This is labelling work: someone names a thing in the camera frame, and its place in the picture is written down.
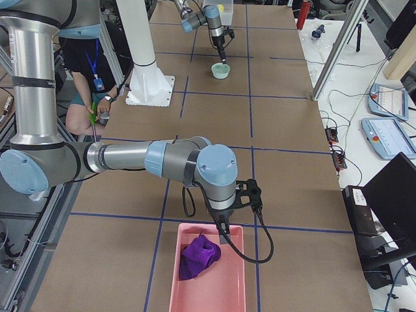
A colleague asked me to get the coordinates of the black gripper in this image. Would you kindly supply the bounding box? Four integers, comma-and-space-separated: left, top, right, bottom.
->
209, 208, 233, 244
211, 34, 227, 64

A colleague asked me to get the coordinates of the mint green bowl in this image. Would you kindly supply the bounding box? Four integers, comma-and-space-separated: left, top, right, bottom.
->
211, 62, 231, 79

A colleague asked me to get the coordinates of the purple cloth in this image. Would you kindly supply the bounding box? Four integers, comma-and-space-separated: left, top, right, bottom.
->
179, 234, 222, 281

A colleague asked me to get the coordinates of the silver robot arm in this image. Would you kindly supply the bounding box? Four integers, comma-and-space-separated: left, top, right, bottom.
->
173, 0, 234, 64
1, 1, 238, 243

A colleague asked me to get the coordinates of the translucent plastic storage box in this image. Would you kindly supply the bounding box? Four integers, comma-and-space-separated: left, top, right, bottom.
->
203, 0, 233, 26

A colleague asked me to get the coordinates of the black computer box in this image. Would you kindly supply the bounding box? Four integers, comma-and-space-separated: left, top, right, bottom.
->
342, 185, 378, 237

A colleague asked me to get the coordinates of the pink plastic bin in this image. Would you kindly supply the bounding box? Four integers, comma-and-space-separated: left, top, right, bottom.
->
169, 223, 246, 311

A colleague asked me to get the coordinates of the red cylinder bottle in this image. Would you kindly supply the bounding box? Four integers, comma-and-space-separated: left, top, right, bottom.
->
296, 0, 311, 30

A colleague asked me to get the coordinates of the seated person black shirt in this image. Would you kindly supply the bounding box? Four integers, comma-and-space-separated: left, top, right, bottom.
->
58, 37, 117, 136

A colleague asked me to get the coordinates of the black usb hub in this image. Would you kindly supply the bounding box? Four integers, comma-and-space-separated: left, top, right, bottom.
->
325, 127, 339, 144

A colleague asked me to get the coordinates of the black monitor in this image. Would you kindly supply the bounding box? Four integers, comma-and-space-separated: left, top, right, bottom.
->
362, 152, 415, 246

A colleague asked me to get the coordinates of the far blue teach pendant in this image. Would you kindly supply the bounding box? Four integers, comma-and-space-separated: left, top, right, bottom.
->
368, 83, 409, 122

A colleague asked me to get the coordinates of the blue teach pendant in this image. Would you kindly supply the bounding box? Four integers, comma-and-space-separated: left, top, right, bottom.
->
368, 83, 409, 122
361, 117, 415, 160

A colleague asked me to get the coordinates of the near blue teach pendant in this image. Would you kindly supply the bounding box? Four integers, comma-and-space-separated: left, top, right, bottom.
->
361, 117, 415, 160

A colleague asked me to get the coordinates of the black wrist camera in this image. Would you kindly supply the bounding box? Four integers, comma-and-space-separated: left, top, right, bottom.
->
233, 179, 263, 211
224, 27, 235, 40

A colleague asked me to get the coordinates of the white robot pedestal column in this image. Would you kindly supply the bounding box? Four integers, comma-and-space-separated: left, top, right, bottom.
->
116, 0, 175, 107

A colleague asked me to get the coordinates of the aluminium frame post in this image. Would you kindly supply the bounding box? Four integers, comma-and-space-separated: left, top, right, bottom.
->
311, 0, 369, 101

